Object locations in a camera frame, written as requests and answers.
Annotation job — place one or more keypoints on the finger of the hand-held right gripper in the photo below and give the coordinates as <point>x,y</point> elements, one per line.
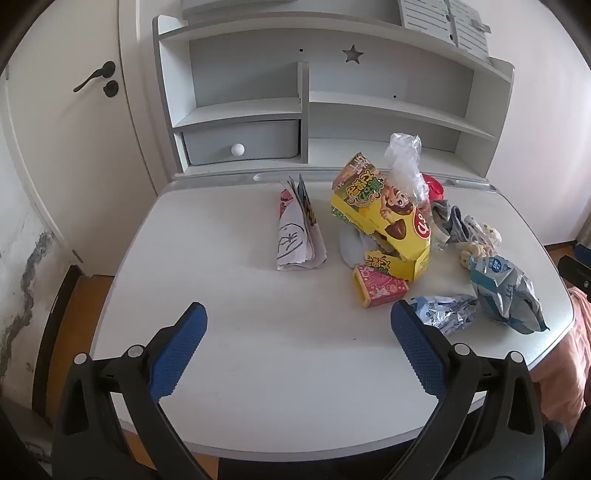
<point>575,273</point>

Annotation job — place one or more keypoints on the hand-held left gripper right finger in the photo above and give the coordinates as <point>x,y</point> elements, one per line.
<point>418,350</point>

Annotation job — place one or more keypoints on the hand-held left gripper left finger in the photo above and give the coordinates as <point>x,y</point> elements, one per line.
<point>180,350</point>

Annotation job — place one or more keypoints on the pink snack box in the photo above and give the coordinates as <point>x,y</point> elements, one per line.
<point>378,286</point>

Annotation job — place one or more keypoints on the crumpled silver wrapper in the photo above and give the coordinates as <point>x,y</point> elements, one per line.
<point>445,314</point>

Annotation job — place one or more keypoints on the blue white snack bag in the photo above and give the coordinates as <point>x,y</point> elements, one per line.
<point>503,295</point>

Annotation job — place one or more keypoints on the pink blanket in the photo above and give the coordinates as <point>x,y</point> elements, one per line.
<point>568,369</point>

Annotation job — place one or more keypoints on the patterned white sock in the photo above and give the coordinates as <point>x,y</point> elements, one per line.
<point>480,233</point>

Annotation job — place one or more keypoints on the yellow snack box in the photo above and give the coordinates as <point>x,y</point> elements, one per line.
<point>406,235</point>

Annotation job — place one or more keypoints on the pale blue tissue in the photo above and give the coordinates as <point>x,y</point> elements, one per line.
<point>353,247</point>

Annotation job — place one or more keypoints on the grey sock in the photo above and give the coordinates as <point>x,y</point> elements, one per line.
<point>450,221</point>

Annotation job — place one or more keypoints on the red plastic item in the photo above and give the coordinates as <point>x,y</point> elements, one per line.
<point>435,187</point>

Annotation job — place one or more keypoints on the folded paper booklet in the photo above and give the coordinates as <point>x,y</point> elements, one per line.
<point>293,230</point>

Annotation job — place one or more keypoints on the clear plastic bag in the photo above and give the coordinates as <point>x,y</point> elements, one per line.
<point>404,157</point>

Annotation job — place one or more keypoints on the white drawer knob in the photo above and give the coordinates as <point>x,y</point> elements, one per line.
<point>237,149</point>

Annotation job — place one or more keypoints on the grey drawer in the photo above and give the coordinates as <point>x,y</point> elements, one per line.
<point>258,138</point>

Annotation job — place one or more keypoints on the white door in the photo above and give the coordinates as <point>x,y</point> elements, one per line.
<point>69,138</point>

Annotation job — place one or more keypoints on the black door lock knob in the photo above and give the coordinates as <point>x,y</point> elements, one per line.
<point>111,88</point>

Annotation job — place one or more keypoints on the white desk shelf unit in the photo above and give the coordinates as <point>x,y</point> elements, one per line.
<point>240,83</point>

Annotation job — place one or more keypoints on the grey louvered panel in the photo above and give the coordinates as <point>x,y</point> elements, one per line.
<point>425,18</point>

